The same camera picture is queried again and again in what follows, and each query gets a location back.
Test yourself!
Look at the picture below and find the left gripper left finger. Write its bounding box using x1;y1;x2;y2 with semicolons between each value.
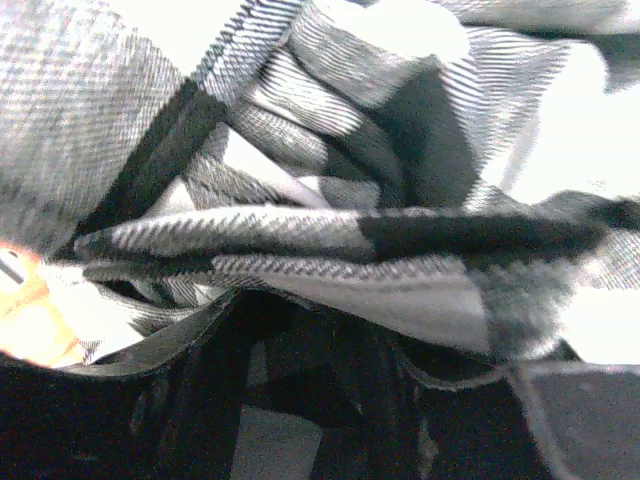
1;294;248;479

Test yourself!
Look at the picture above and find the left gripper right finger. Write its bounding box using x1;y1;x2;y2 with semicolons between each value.
389;348;639;479

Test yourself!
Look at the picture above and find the black white checkered shirt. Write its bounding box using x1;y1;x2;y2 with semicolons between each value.
0;0;640;480

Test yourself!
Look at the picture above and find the pink laundry basket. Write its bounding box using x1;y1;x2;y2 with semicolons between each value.
1;241;85;368

